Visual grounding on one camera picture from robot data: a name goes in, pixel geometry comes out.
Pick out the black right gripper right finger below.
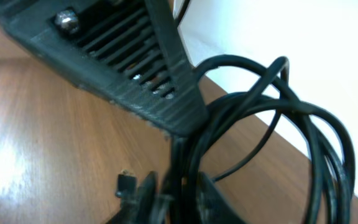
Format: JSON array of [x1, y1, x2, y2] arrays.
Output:
[[196, 172, 246, 224]]

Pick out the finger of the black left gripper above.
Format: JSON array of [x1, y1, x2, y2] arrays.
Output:
[[0, 0, 208, 136]]

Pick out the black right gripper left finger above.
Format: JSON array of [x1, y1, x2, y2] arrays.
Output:
[[105, 171, 160, 224]]

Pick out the black thick cable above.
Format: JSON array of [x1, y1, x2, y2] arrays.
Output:
[[169, 54, 356, 224]]

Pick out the black left camera cable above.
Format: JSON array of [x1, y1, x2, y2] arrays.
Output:
[[174, 0, 192, 27]]

